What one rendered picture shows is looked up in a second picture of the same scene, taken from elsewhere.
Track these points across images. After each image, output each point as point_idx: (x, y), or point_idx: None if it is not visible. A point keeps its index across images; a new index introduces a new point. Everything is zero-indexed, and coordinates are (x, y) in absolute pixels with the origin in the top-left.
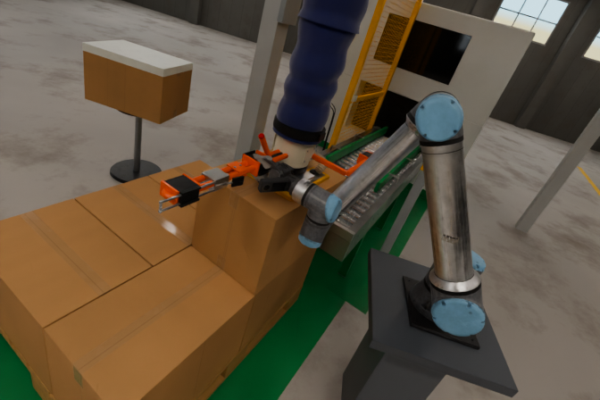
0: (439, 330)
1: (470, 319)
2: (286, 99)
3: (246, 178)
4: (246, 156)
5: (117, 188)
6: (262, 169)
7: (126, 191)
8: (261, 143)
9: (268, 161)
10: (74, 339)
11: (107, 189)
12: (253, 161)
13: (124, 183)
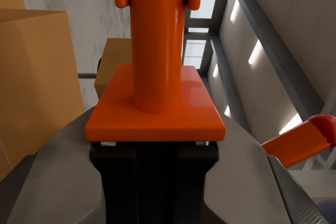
0: None
1: None
2: (328, 217)
3: (39, 142)
4: (196, 74)
5: None
6: (147, 182)
7: None
8: (271, 142)
9: (309, 206)
10: None
11: None
12: (201, 95)
13: (24, 6)
